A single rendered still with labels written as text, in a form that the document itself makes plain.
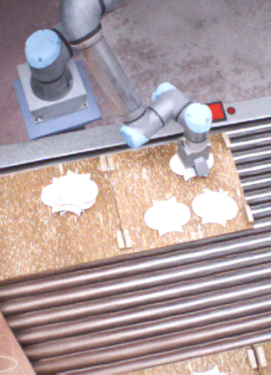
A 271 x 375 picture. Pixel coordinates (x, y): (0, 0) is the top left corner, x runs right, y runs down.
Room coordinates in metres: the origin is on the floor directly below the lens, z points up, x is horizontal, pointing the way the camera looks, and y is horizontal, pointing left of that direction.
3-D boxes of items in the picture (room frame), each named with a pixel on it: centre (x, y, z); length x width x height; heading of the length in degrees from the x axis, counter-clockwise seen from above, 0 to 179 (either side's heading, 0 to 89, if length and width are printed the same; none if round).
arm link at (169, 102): (0.89, -0.11, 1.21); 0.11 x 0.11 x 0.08; 41
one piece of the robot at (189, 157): (0.80, -0.19, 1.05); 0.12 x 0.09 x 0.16; 22
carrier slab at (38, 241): (0.67, 0.27, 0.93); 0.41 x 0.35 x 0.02; 100
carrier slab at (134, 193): (0.73, -0.14, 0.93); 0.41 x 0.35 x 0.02; 99
